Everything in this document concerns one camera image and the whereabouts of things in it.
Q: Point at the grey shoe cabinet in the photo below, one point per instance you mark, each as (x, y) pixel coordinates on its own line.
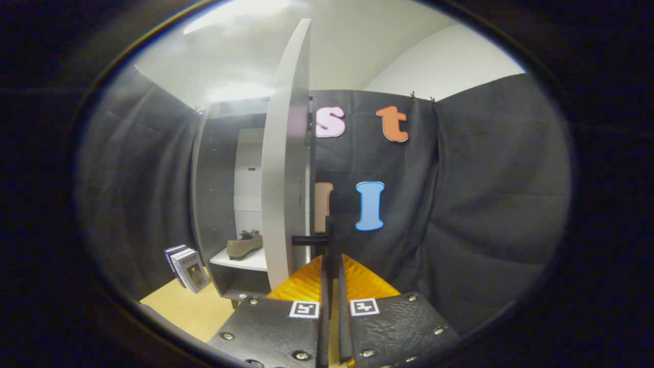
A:
(219, 194)

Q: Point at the black backdrop cloth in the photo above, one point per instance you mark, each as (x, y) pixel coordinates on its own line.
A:
(485, 204)

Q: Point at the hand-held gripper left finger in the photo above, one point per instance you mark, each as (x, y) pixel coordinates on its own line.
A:
(324, 327)

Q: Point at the white grey book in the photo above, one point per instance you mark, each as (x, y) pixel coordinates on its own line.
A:
(171, 250)
(180, 254)
(194, 273)

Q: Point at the brown fuzzy shoe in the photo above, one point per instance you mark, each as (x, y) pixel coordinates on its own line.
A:
(245, 246)

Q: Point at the bright lamp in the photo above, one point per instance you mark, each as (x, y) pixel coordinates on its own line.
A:
(240, 93)

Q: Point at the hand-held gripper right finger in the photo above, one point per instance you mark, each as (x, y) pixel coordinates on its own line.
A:
(343, 327)

